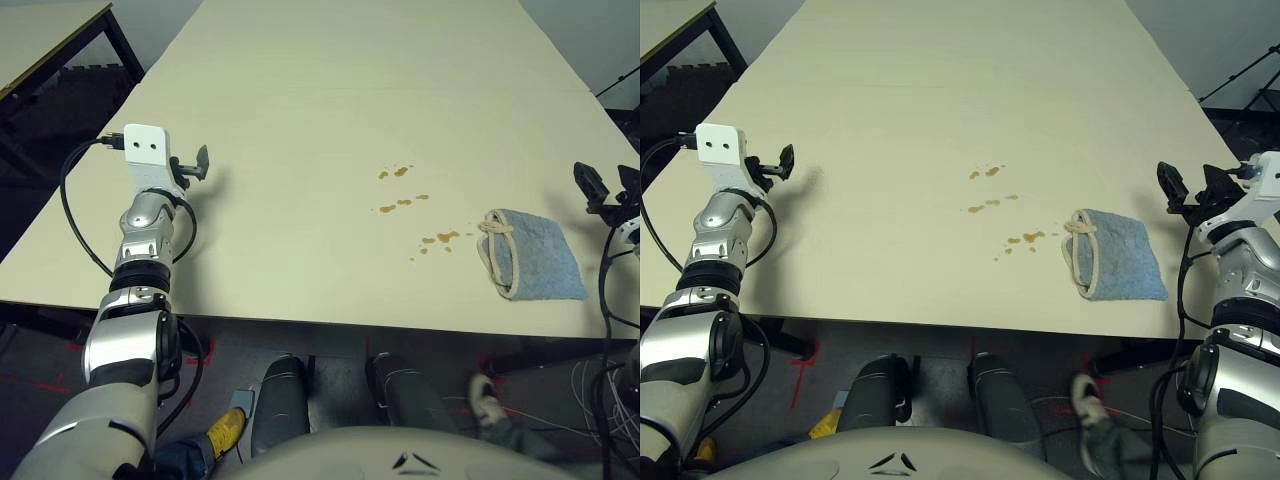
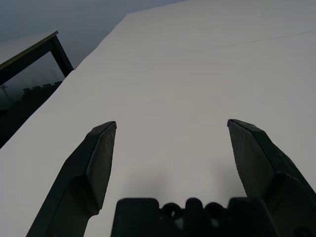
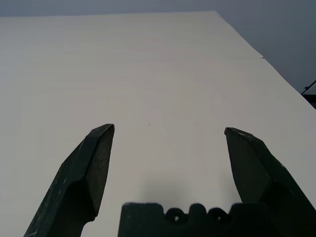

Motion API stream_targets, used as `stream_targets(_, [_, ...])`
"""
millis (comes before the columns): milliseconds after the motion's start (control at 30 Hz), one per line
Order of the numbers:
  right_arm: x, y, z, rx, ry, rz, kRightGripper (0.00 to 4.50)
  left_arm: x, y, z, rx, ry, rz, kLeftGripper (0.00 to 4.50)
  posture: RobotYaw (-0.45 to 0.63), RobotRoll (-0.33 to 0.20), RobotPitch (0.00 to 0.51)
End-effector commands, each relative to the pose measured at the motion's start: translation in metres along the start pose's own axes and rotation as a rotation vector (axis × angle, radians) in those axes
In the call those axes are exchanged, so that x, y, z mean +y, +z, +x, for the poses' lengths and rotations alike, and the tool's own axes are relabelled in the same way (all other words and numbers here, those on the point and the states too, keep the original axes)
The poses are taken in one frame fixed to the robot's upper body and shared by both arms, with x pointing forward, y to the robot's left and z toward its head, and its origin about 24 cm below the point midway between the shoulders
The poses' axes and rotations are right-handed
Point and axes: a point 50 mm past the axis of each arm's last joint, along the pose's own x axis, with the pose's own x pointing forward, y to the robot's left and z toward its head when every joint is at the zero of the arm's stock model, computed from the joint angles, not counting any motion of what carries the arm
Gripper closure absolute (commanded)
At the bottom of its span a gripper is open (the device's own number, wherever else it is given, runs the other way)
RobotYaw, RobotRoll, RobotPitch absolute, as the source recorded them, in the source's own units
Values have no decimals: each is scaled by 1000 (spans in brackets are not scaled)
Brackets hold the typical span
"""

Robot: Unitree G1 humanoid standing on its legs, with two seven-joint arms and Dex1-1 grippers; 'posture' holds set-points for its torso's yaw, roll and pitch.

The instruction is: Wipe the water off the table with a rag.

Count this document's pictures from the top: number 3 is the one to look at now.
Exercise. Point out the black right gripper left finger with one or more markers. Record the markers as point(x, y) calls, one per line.
point(74, 177)

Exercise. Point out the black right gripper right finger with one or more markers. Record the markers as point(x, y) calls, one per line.
point(261, 172)

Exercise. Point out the black tripod stand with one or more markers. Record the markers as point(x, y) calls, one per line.
point(306, 88)

